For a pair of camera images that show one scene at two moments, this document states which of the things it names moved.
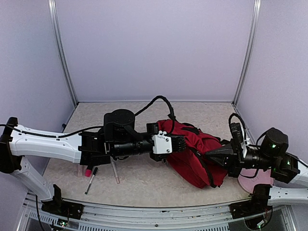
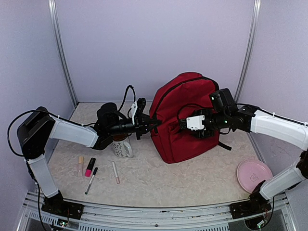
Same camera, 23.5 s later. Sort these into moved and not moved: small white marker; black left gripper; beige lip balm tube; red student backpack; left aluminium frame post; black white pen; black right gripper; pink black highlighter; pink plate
Moved: black left gripper; red student backpack; black right gripper
Not moved: pink plate; black white pen; pink black highlighter; small white marker; beige lip balm tube; left aluminium frame post
